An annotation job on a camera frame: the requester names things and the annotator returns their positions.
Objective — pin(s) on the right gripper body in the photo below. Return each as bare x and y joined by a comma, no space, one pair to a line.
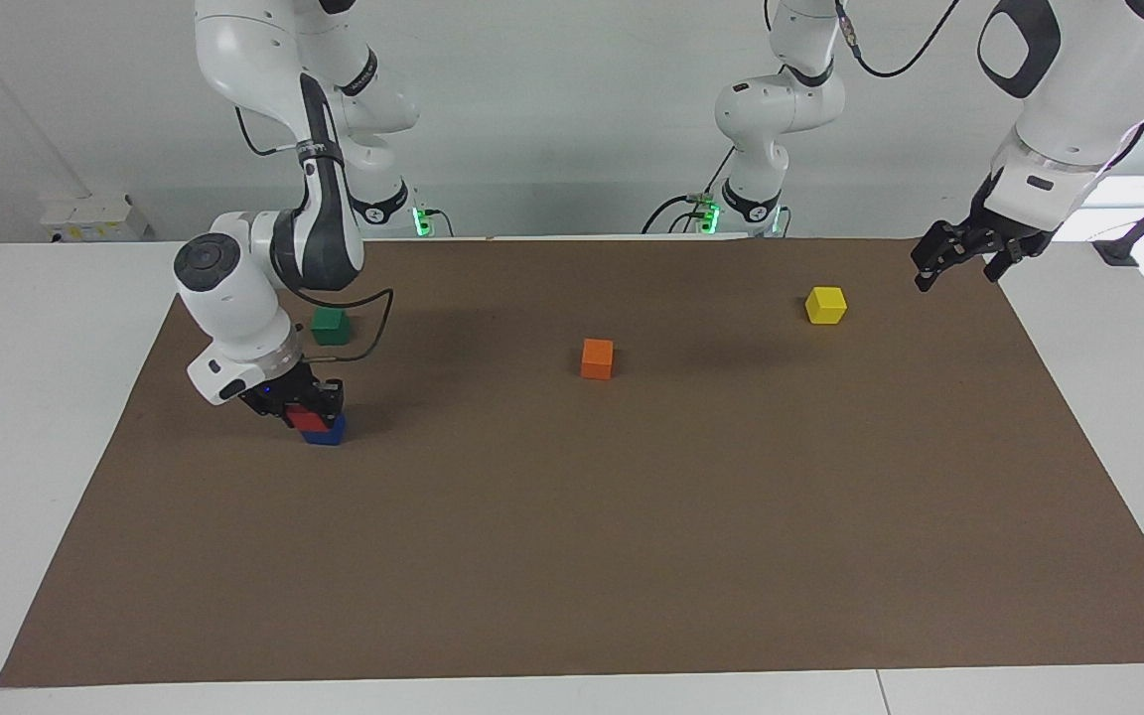
279,390

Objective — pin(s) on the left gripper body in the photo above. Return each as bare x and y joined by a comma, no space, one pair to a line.
1011,236

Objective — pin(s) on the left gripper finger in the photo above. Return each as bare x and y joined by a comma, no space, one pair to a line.
941,253
1005,263

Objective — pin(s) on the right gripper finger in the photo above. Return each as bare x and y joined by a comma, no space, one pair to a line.
331,395
292,414

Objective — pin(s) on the red block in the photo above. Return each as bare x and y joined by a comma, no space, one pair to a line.
313,421

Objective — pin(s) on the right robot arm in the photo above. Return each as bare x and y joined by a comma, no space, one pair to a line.
234,288

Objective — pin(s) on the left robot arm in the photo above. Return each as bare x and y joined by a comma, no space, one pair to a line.
1078,89

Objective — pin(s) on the blue block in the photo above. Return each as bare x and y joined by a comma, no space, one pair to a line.
326,436

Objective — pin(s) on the green block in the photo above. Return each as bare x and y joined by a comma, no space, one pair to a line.
330,327

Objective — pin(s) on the yellow block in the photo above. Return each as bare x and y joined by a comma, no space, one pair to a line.
826,306

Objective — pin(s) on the orange block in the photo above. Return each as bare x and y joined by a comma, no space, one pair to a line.
597,359

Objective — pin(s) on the white socket box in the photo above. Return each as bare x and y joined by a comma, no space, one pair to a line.
93,218

